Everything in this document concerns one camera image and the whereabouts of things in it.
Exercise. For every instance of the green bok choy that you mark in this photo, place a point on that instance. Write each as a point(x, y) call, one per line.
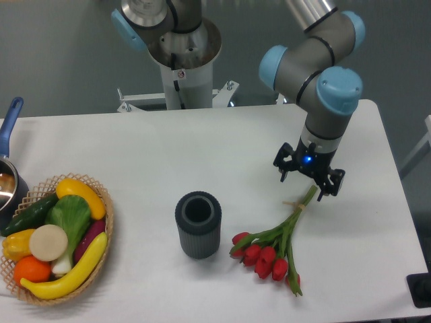
point(72, 214)

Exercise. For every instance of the white frame right edge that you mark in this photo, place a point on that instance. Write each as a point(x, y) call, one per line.
point(417, 154)

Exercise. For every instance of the yellow bell pepper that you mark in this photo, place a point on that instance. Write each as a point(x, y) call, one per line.
point(17, 246)

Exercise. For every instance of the dark grey ribbed vase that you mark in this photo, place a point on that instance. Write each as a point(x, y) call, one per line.
point(198, 217)

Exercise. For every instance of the green cucumber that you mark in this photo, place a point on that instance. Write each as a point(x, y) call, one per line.
point(32, 216)

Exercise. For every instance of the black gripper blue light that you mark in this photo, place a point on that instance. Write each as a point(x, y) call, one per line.
point(310, 162)

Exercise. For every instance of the white metal base frame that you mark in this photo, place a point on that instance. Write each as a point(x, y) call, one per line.
point(230, 95)

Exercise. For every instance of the red tulip bouquet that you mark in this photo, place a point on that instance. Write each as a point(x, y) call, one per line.
point(270, 252)

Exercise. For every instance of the yellow squash upper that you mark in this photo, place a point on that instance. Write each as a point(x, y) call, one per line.
point(70, 186)

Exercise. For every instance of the blue handled saucepan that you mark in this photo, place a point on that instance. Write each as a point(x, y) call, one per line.
point(13, 186)

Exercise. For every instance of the black device table corner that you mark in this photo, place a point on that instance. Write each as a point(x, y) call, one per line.
point(419, 288)

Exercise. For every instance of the beige round disc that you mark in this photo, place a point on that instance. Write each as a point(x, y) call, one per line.
point(48, 243)

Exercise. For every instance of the purple eggplant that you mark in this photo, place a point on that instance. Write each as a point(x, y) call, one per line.
point(94, 230)

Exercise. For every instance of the yellow banana squash lower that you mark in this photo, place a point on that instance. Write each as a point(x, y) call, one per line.
point(75, 277)

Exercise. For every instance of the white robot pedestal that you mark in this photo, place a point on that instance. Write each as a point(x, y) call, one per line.
point(186, 65)

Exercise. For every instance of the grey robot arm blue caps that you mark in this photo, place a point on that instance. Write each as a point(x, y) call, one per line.
point(308, 75)

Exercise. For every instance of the woven wicker basket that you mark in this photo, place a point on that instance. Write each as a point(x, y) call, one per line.
point(39, 191)

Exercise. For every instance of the orange fruit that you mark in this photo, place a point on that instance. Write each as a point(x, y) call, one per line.
point(32, 269)

